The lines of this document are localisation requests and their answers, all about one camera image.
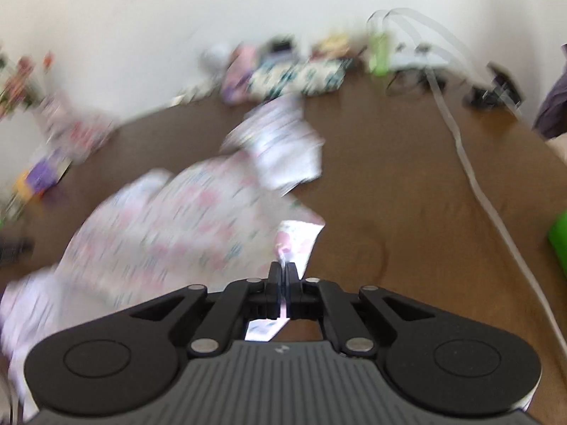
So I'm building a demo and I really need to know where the pink floral child garment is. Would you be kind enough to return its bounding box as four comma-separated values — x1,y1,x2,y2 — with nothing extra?
1,95,325,419

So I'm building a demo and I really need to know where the purple tissue pack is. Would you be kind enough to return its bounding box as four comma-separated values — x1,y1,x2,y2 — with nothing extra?
13,149,71,202

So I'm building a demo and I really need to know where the crumpled plastic bag red print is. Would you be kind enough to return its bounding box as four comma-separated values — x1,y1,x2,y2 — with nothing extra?
34,92,117,164

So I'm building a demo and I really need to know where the purple cloth on chair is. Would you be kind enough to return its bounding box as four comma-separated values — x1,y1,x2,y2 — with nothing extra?
533,69,567,139

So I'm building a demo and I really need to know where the white power strip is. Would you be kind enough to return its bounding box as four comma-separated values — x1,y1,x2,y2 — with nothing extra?
389,50,449,71

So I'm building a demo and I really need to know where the green spray bottle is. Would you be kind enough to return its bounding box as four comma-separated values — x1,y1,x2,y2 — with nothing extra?
368,32,390,77

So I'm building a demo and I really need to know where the white teal floral folded cloth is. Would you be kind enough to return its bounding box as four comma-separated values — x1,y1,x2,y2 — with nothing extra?
246,59,345,101

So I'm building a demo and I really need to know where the pink purple folded cloth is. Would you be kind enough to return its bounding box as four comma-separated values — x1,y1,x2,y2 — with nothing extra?
220,44,258,104

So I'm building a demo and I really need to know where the white charging cable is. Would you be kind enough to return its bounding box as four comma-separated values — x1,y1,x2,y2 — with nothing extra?
367,7,567,355

